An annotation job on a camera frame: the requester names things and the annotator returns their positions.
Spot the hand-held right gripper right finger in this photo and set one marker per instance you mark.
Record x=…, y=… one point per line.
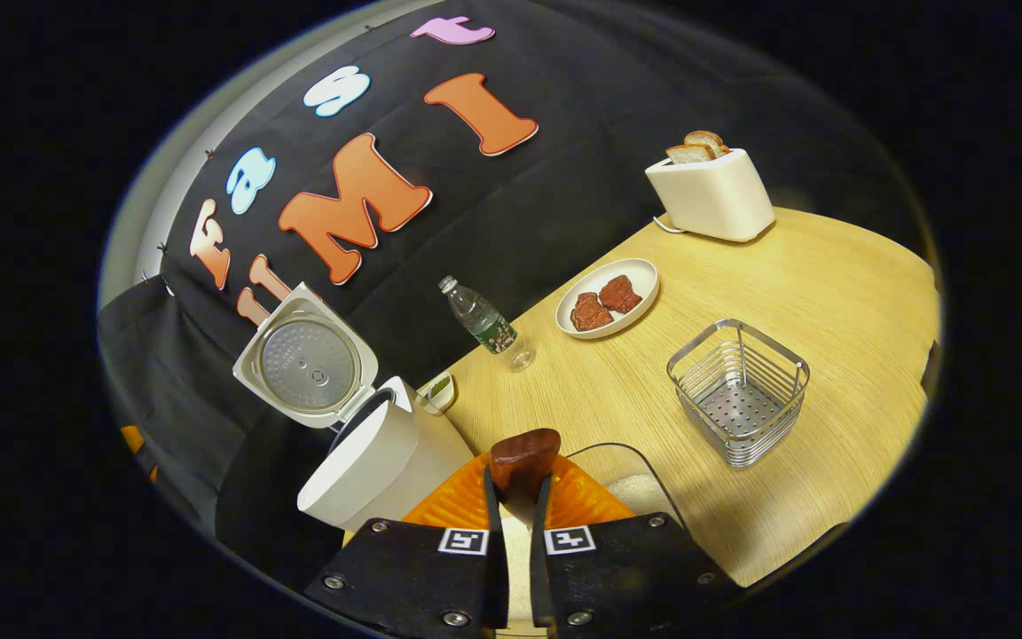
x=540, y=577

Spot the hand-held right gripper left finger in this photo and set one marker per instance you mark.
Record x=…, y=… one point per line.
x=498, y=577

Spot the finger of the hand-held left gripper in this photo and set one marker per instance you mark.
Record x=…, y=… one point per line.
x=137, y=444

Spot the brown wooden spoon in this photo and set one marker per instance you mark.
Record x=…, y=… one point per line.
x=524, y=457

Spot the white rice cooker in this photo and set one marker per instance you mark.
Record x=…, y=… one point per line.
x=369, y=461

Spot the small dish of green beans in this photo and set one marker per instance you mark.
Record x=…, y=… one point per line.
x=436, y=392

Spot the clear plastic water bottle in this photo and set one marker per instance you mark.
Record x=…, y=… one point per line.
x=484, y=324

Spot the brown meat piece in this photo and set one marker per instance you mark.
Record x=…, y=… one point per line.
x=620, y=294
x=591, y=312

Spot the white round plate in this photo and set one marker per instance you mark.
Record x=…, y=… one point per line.
x=640, y=275

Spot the black backdrop cloth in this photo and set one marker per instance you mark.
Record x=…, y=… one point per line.
x=564, y=177

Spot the white toaster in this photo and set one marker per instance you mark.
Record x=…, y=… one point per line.
x=715, y=200

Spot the toast bread slice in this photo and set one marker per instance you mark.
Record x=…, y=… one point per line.
x=708, y=139
x=690, y=153

